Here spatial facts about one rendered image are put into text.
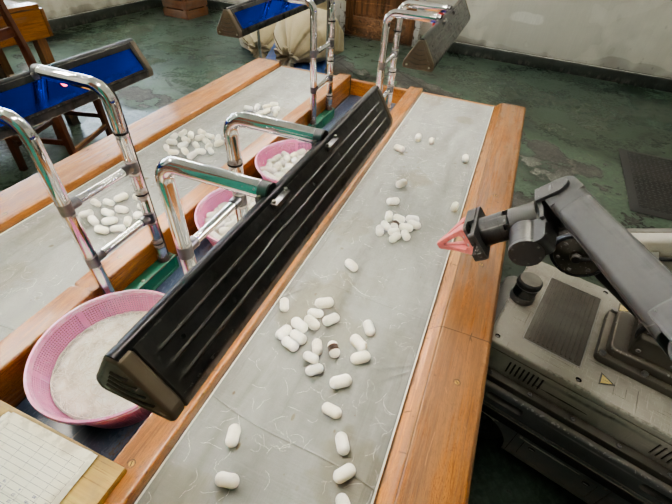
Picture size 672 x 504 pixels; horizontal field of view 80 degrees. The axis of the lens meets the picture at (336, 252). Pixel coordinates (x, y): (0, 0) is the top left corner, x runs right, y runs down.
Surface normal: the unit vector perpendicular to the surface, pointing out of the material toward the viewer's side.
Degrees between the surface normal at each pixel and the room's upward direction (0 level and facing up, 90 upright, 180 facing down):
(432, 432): 0
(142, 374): 58
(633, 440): 88
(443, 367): 0
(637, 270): 46
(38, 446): 0
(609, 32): 90
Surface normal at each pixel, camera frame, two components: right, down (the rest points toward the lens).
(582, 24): -0.44, 0.59
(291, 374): 0.04, -0.74
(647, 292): -0.72, -0.65
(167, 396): 0.80, -0.15
